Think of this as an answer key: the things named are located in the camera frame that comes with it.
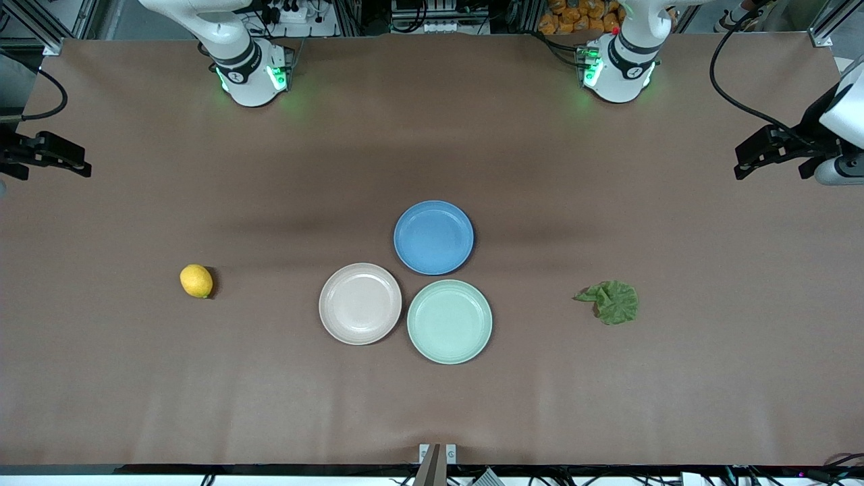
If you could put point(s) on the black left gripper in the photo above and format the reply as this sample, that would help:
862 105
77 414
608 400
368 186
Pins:
807 132

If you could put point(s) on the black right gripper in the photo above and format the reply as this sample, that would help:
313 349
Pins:
8 150

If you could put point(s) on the yellow lemon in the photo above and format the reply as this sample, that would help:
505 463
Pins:
196 281

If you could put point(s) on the green lettuce leaf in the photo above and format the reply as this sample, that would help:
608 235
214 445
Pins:
615 304

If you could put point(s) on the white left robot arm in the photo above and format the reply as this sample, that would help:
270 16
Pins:
624 67

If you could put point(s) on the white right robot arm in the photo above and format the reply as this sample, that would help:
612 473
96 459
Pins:
243 61

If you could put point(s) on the bag of orange items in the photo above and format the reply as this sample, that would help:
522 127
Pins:
574 17

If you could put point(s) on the white power strip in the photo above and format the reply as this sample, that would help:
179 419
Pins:
297 12

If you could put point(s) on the beige round plate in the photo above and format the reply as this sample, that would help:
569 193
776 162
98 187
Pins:
360 304

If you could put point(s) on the blue round plate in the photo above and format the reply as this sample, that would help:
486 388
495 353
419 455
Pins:
433 237

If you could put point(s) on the light green round plate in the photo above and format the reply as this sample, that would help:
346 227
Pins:
449 321

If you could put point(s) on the aluminium corner bracket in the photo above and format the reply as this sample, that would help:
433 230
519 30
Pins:
52 46
821 38

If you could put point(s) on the small white bracket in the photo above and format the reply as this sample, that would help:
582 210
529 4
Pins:
451 453
424 453

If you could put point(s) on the grey camera post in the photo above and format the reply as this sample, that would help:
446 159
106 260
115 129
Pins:
433 469

